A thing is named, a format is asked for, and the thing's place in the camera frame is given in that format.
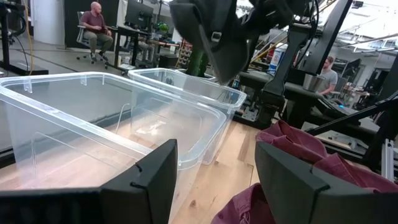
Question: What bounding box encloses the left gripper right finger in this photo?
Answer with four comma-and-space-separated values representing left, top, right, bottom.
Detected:
254, 141, 374, 224

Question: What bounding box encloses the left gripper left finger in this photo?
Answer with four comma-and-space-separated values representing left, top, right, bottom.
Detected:
99, 139, 178, 224

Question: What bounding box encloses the maroon baseball cap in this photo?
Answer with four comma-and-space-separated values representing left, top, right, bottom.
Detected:
211, 119, 398, 224

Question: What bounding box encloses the blue and white container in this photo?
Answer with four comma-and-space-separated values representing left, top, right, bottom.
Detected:
269, 46, 289, 74

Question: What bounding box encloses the silver metal container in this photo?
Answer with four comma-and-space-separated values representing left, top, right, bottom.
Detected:
303, 73, 326, 93

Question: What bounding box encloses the person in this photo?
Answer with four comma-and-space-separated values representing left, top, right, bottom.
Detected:
79, 1, 114, 62
317, 55, 339, 96

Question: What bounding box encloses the clear plastic bin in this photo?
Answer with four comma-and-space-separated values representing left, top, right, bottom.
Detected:
0, 71, 228, 222
127, 67, 248, 166

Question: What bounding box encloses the black computer monitor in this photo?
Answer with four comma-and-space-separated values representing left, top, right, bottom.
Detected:
124, 0, 154, 30

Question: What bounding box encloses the black desk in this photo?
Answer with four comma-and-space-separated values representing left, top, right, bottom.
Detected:
107, 26, 150, 71

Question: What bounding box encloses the grey office chair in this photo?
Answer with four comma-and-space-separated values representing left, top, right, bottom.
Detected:
76, 11, 109, 69

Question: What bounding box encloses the black desk stand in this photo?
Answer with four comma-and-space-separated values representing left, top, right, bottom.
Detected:
0, 0, 49, 77

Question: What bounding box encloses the black table frame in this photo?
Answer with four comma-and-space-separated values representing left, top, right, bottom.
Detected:
306, 54, 398, 175

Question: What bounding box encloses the yellow hanging cable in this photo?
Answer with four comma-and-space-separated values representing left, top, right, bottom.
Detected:
22, 0, 34, 76

